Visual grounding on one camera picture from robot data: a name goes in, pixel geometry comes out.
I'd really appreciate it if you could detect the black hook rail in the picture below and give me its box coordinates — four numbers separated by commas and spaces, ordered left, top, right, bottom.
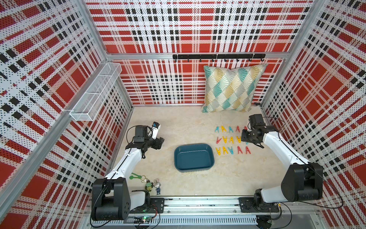
172, 53, 266, 60

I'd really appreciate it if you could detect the teal plastic storage box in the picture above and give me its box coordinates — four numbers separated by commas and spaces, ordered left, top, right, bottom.
174, 143, 215, 173

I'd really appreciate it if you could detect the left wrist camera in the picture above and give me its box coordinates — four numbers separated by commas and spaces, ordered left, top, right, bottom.
152, 122, 160, 139

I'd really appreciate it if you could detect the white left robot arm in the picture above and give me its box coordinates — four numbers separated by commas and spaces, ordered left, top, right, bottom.
90, 122, 164, 221

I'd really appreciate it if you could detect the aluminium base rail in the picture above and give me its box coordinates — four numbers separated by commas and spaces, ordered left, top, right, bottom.
82, 196, 327, 229

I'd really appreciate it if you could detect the rabbit figurine keychain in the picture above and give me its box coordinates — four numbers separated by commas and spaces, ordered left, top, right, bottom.
153, 179, 161, 195

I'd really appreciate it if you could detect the red clothespin second row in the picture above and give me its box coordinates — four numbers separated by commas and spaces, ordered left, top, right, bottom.
216, 137, 222, 144

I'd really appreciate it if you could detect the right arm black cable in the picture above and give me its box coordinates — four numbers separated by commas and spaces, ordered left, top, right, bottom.
247, 115, 344, 210

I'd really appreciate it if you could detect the green figurine keychain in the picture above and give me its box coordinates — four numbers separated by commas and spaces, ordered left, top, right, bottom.
145, 181, 154, 192

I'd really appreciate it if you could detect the geometric patterned pillow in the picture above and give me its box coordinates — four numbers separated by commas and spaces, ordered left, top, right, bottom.
202, 64, 268, 113

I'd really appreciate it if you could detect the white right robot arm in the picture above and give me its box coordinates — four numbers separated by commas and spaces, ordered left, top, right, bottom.
241, 114, 323, 207

